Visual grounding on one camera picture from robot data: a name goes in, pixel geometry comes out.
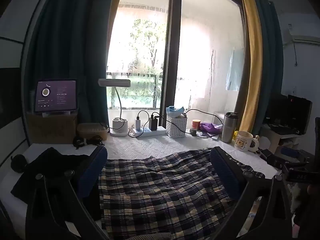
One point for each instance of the printed cardboard box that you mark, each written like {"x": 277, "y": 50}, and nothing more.
{"x": 50, "y": 130}

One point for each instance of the window with dark frame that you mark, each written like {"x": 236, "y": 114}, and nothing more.
{"x": 170, "y": 55}

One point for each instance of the small yellow item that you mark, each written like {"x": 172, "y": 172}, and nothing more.
{"x": 235, "y": 135}

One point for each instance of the tablet with purple screen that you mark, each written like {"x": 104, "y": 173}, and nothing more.
{"x": 56, "y": 95}

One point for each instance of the white air conditioner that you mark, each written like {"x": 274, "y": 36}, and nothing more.
{"x": 305, "y": 38}

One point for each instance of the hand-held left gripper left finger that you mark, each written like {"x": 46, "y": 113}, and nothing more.
{"x": 92, "y": 171}

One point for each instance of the white charger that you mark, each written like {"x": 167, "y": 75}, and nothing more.
{"x": 138, "y": 125}

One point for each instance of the flat papers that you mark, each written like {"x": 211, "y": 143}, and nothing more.
{"x": 211, "y": 135}

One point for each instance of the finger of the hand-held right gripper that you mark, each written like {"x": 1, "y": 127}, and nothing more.
{"x": 268, "y": 158}

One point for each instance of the red can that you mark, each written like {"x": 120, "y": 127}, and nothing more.
{"x": 196, "y": 124}

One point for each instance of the steel tumbler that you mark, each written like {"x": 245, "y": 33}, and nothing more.
{"x": 228, "y": 130}

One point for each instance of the grey green lump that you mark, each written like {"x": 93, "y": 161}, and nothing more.
{"x": 193, "y": 131}

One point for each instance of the black round zip case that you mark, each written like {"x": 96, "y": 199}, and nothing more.
{"x": 19, "y": 163}

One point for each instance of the yellow curtain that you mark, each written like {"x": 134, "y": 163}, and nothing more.
{"x": 252, "y": 55}

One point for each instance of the white desk lamp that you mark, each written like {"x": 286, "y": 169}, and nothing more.
{"x": 120, "y": 128}

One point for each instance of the purple cloth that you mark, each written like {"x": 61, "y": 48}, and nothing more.
{"x": 211, "y": 127}

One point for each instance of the white bear mug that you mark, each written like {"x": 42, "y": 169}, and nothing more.
{"x": 242, "y": 141}

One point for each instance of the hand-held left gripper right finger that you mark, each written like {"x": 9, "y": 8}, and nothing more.
{"x": 225, "y": 177}

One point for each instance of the white perforated basket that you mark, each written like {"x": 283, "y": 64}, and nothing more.
{"x": 176, "y": 128}

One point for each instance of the plaid flannel shirt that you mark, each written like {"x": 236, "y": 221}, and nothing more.
{"x": 162, "y": 192}

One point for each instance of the black garment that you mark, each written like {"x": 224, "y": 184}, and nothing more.
{"x": 57, "y": 162}

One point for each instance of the black open case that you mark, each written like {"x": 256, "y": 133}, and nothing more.
{"x": 287, "y": 112}

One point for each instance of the blue face mask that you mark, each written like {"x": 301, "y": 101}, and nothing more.
{"x": 175, "y": 111}

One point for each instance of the small white shelf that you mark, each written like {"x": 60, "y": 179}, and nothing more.
{"x": 275, "y": 138}

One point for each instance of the white power strip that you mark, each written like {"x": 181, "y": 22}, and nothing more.
{"x": 160, "y": 131}

